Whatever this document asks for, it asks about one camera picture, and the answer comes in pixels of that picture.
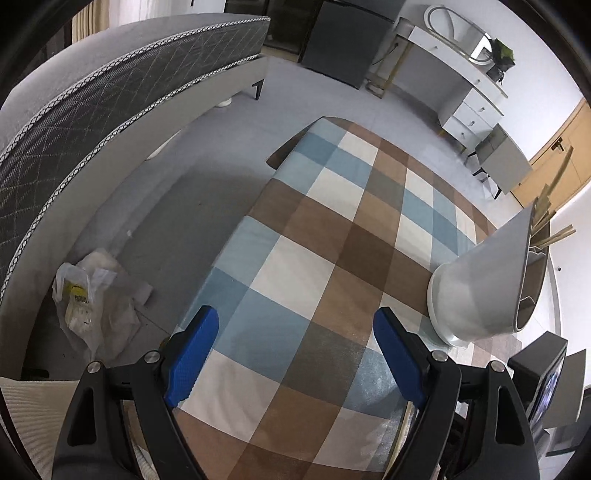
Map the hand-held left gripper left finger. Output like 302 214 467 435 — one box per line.
53 305 219 480

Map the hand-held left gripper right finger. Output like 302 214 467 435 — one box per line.
373 307 541 480

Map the white grey utensil holder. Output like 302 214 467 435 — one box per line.
427 203 552 348

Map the bundle of wooden chopsticks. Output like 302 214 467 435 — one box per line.
529 145 578 252

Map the white plastic bag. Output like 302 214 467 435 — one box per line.
52 248 154 361

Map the checkered tablecloth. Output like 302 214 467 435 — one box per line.
173 117 522 480

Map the white ribbed cloth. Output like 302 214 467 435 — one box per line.
0 376 81 480

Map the grey nightstand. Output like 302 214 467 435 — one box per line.
465 122 534 200

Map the wooden door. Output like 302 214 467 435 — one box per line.
512 97 591 217

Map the dark grey quilted mattress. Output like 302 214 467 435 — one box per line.
0 13 272 301

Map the potted green plant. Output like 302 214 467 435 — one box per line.
485 39 515 84

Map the white dressing table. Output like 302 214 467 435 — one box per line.
388 17 509 153

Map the dark grey refrigerator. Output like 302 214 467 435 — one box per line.
298 0 407 90

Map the oval mirror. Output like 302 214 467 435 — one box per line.
424 6 496 64

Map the dark glass cabinet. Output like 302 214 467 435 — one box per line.
224 0 324 56

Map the beige curtain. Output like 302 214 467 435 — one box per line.
71 0 121 44

